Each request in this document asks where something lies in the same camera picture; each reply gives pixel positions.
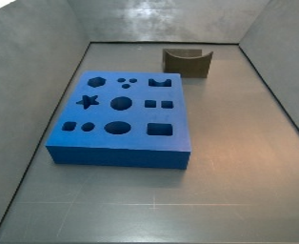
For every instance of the blue foam shape board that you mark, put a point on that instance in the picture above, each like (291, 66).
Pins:
(124, 120)

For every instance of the black curved holder stand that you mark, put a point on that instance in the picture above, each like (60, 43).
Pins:
(188, 62)

